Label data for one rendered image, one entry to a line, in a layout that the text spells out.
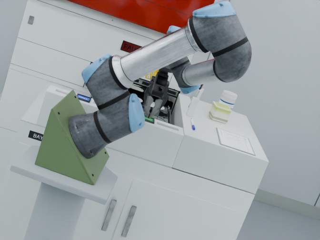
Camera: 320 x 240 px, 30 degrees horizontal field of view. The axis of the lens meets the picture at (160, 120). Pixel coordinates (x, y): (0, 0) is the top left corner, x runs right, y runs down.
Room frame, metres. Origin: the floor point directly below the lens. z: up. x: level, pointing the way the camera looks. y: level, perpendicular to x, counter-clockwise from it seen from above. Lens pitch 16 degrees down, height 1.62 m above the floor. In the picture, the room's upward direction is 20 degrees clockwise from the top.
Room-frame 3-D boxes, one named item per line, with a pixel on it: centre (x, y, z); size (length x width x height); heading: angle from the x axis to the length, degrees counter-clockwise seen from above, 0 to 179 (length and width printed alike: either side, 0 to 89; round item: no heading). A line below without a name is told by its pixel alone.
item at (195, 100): (2.50, -0.11, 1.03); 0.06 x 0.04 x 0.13; 6
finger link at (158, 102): (2.25, 0.03, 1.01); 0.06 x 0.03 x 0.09; 6
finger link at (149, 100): (2.24, 0.06, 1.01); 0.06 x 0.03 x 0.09; 6
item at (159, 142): (2.21, 0.17, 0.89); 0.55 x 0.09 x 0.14; 96
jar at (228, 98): (2.78, -0.27, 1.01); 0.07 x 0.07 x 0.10
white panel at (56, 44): (2.79, 0.36, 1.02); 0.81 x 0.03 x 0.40; 96
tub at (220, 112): (2.59, -0.24, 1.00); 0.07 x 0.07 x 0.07; 13
